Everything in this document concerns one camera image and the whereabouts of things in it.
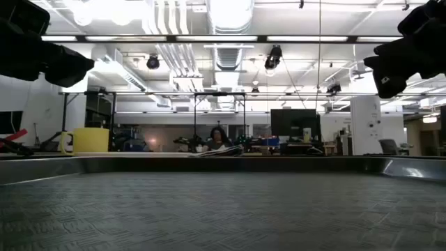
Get black stand frame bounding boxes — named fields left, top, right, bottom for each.
left=192, top=91, right=247, bottom=149

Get black wall screen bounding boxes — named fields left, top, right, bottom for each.
left=0, top=110, right=24, bottom=135

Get grey office chair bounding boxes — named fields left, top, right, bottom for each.
left=378, top=138, right=401, bottom=156

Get yellow mug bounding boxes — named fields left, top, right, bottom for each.
left=60, top=127, right=110, bottom=155

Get silver ventilation duct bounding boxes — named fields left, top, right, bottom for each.
left=206, top=0, right=256, bottom=73

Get white column with devices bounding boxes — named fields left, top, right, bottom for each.
left=349, top=95, right=383, bottom=156

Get black tool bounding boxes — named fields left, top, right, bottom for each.
left=0, top=138, right=35, bottom=157

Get blue storage bins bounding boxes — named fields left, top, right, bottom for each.
left=256, top=136, right=280, bottom=147

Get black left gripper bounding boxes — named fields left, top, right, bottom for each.
left=0, top=0, right=95, bottom=89

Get person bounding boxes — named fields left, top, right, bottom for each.
left=201, top=126, right=235, bottom=153

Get black monitor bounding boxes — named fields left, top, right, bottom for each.
left=270, top=108, right=322, bottom=143

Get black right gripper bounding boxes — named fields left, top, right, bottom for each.
left=363, top=0, right=446, bottom=100

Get dark shelf unit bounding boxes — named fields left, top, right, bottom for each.
left=84, top=90, right=117, bottom=151

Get red bar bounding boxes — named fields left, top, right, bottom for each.
left=0, top=128, right=29, bottom=142

